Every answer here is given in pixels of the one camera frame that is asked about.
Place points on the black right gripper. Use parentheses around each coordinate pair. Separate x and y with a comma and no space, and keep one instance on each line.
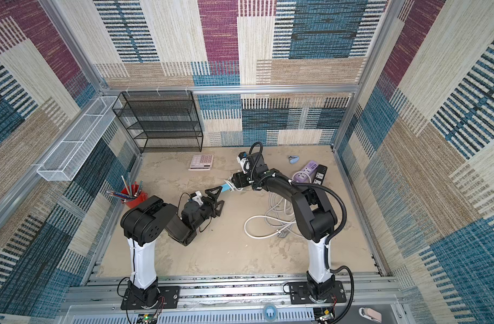
(237,180)

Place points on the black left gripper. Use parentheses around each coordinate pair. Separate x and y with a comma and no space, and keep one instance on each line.
(212,206)

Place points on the teal power strip with cord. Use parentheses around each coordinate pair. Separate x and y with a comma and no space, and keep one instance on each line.
(230,186)

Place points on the purple power strip with cord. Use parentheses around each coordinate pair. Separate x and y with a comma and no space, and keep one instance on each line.
(287,202)

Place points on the black power strip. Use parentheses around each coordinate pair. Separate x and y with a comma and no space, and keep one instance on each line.
(320,174)

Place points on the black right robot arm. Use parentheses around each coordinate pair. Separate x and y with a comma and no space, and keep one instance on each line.
(320,277)

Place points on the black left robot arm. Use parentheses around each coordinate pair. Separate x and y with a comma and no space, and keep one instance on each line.
(142,225)

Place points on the pink calculator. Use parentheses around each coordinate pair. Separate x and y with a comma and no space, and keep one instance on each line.
(201,163)

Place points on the red pen cup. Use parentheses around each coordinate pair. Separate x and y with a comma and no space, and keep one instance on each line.
(140,198)

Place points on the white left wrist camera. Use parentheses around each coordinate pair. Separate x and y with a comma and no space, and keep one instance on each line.
(197,197)

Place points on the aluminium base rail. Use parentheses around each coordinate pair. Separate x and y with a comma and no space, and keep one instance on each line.
(238,299)

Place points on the black wire mesh shelf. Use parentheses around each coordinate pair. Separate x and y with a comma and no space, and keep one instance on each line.
(160,121)

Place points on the white wire mesh basket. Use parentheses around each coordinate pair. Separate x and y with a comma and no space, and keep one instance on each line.
(68,157)

